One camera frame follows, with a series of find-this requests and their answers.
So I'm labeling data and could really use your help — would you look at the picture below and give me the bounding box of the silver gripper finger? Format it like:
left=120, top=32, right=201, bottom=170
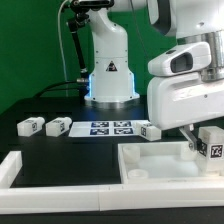
left=179, top=126, right=197, bottom=150

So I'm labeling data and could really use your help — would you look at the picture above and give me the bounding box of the white U-shaped obstacle fence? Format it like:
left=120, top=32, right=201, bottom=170
left=0, top=151, right=224, bottom=214

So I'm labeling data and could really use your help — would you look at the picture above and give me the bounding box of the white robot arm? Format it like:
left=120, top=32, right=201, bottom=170
left=69, top=0, right=224, bottom=150

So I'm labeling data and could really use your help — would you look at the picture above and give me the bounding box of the white square tabletop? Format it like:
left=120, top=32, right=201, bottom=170
left=118, top=141, right=224, bottom=184

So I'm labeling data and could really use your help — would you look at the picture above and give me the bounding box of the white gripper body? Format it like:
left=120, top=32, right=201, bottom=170
left=147, top=42, right=224, bottom=130

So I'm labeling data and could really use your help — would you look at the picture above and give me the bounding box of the black cable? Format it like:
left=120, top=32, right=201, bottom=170
left=32, top=77, right=90, bottom=98

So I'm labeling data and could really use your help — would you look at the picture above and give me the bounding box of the white cable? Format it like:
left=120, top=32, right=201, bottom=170
left=57, top=0, right=70, bottom=98

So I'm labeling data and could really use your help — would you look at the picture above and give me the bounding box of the paper sheet with fiducial markers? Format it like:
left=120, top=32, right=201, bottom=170
left=69, top=120, right=144, bottom=137

